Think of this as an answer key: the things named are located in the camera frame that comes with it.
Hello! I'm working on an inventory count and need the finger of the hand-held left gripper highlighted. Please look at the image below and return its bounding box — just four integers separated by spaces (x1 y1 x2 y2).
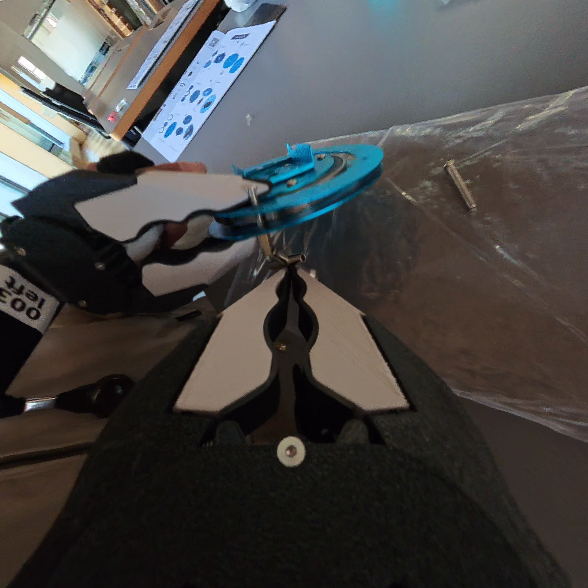
140 236 259 298
75 171 272 243

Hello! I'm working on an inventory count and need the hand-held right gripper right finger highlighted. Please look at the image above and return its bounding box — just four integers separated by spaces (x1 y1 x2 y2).
293 267 409 435

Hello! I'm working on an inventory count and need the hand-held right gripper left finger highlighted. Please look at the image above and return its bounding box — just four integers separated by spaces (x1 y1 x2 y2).
174 269 292 435

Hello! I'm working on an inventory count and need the metal cross socket wrench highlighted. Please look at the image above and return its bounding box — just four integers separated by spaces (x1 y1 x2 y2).
256 230 307 354

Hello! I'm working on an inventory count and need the teal round turntable base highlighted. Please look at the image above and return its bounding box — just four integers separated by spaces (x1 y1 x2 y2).
209 143 386 242

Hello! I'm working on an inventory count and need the person's left hand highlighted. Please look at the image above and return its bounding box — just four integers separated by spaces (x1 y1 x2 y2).
162 161 208 250

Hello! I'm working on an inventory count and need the white instruction sheet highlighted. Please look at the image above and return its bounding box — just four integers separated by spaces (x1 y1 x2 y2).
141 19 277 155

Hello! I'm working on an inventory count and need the large clear plastic bag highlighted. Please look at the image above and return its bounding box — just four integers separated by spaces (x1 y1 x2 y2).
224 86 588 443

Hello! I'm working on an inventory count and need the white paper sheet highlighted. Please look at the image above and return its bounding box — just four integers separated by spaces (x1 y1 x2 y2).
127 0 204 91

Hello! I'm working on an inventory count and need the long metal screw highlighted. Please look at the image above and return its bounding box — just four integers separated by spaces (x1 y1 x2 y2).
444 158 478 211

